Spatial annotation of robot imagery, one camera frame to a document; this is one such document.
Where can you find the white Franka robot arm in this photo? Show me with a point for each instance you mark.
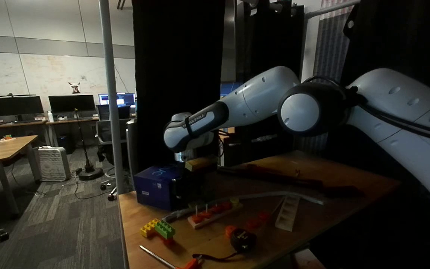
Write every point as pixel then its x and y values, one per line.
pixel 400 114

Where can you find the long wooden desk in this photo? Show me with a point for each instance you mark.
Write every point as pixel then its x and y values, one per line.
pixel 26 123

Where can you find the lit blue computer monitor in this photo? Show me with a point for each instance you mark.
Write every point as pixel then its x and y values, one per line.
pixel 125 99

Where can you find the yellow round peg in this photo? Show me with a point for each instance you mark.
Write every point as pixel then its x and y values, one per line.
pixel 234 200

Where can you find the light wooden table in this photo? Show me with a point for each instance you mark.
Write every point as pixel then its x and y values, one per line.
pixel 1 149

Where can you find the small drone figure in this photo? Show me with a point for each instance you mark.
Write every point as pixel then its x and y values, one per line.
pixel 76 87

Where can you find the yellow toy brick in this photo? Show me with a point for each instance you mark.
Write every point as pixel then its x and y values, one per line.
pixel 149 229

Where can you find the grey metal pole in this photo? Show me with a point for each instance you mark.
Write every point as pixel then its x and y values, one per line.
pixel 111 99

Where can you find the black computer monitor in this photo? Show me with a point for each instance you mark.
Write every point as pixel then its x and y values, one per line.
pixel 73 103
pixel 13 105

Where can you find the white computer case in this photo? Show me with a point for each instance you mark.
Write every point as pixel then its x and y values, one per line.
pixel 53 163

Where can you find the white compartment tray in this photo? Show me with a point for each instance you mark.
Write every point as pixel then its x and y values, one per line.
pixel 288 212

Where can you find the orange round disc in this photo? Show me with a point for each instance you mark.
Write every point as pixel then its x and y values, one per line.
pixel 255 224
pixel 231 230

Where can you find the black curtain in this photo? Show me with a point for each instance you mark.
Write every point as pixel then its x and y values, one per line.
pixel 179 60
pixel 404 34

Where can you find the wooden peg tray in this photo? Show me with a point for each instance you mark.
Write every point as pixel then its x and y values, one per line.
pixel 214 215

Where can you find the tan wrist camera mount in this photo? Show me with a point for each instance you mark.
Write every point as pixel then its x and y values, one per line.
pixel 201 163

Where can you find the blue cardboard box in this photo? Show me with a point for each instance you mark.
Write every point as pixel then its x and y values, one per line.
pixel 158 188

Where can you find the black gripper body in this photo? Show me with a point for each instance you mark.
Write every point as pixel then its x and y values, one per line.
pixel 195 151

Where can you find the white striped panel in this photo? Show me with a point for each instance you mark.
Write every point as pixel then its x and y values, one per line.
pixel 329 45

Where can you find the black round base stand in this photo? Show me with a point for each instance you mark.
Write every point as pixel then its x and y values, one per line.
pixel 90 173

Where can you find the green toy brick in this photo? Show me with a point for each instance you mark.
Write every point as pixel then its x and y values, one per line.
pixel 165 229

